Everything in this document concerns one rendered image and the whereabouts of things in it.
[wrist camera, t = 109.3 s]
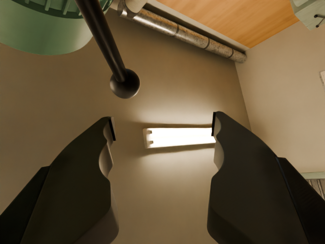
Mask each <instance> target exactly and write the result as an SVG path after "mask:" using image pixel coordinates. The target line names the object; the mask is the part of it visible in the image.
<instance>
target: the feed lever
mask: <svg viewBox="0 0 325 244"><path fill-rule="evenodd" d="M74 1H75V3H76V5H77V7H78V9H79V11H80V12H81V14H82V16H83V18H84V20H85V22H86V24H87V26H88V27H89V29H90V31H91V33H92V35H93V37H94V39H95V41H96V42H97V44H98V46H99V48H100V50H101V52H102V54H103V56H104V58H105V59H106V61H107V63H108V65H109V67H110V69H111V71H112V73H113V74H112V76H111V78H110V88H111V90H112V92H113V93H114V94H115V95H116V96H117V97H119V98H122V99H128V98H132V97H134V96H135V95H136V94H137V93H138V91H139V88H140V79H139V77H138V75H137V74H136V73H135V72H134V71H133V70H131V69H127V68H125V66H124V63H123V61H122V58H121V56H120V53H119V51H118V48H117V45H116V43H115V40H114V38H113V35H112V33H111V30H110V28H109V26H108V23H107V21H106V18H105V16H104V13H103V10H102V8H101V5H100V3H99V0H74Z"/></svg>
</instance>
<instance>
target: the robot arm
mask: <svg viewBox="0 0 325 244"><path fill-rule="evenodd" d="M211 137H214V139H215V141H216V142H215V151H214V159H213V161H214V164H215V165H216V167H217V168H218V170H219V171H218V172H217V173H216V174H215V175H214V176H213V177H212V179H211V186H210V194H209V203H208V214H207V230H208V232H209V234H210V236H211V237H212V238H213V239H214V240H215V241H216V242H217V243H218V244H325V200H324V199H323V198H322V197H321V196H320V195H319V194H318V193H317V192H316V191H315V189H314V188H313V187H312V186H311V185H310V184H309V183H308V182H307V181H306V180H305V179H304V177H303V176H302V175H301V174H300V173H299V172H298V171H297V170H296V169H295V168H294V167H293V165H292V164H291V163H290V162H289V161H288V160H287V159H286V158H284V157H277V155H276V154H275V153H274V152H273V151H272V150H271V149H270V148H269V147H268V146H267V145H266V144H265V143H264V142H263V141H262V140H261V139H260V138H259V137H258V136H256V135H255V134H254V133H253V132H251V131H250V130H248V129H247V128H245V127H244V126H243V125H241V124H239V123H238V122H237V121H235V120H234V119H232V118H231V117H229V116H228V115H226V114H225V113H224V112H221V111H216V112H213V119H212V129H211ZM114 141H116V132H115V122H114V118H113V117H109V116H107V117H102V118H100V119H99V120H98V121H97V122H96V123H94V124H93V125H92V126H91V127H89V128H88V129H87V130H85V131H84V132H83V133H82V134H80V135H79V136H78V137H76V138H75V139H74V140H73V141H72V142H70V143H69V144H68V145H67V146H66V147H65V148H64V149H63V150H62V151H61V152H60V153H59V155H58V156H57V157H56V158H55V160H54V161H53V162H52V163H51V164H50V166H46V167H41V168H40V169H39V171H38V172H37V173H36V174H35V175H34V176H33V178H32V179H31V180H30V181H29V182H28V183H27V185H26V186H25V187H24V188H23V189H22V190H21V192H20V193H19V194H18V195H17V196H16V197H15V199H14V200H13V201H12V202H11V203H10V205H9V206H8V207H7V208H6V209H5V210H4V212H3V213H2V214H1V215H0V244H111V243H112V242H113V241H114V239H115V238H116V237H117V235H118V232H119V222H118V207H117V203H116V200H115V197H114V193H113V190H112V187H111V184H110V181H109V180H108V178H107V177H108V174H109V172H110V170H111V168H112V167H113V160H112V157H111V153H110V147H111V145H112V144H113V142H114Z"/></svg>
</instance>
